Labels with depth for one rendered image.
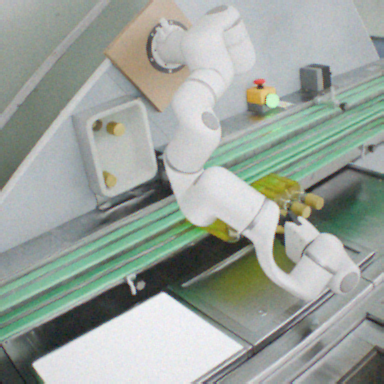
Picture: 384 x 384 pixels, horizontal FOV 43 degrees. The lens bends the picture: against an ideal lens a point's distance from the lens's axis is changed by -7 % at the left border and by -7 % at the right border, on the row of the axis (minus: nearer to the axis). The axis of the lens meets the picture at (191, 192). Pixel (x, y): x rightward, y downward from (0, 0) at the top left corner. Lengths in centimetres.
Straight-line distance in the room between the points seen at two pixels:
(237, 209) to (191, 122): 18
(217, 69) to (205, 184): 28
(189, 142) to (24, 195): 53
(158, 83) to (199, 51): 37
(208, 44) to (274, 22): 70
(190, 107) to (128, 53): 44
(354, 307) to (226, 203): 48
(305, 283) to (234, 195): 22
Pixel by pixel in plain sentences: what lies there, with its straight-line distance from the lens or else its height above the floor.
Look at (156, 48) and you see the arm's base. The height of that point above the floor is 78.
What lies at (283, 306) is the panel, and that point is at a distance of 126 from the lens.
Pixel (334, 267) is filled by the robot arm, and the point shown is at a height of 145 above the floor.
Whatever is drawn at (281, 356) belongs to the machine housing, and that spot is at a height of 139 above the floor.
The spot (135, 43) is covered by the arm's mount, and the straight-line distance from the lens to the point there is 140.
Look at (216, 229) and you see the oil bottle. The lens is 135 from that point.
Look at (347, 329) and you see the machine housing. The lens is 123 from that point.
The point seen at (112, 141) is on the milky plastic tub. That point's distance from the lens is 140.
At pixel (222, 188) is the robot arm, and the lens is 96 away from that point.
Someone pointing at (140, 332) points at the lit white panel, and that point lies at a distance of 125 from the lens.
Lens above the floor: 197
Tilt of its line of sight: 49 degrees down
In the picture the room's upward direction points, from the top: 114 degrees clockwise
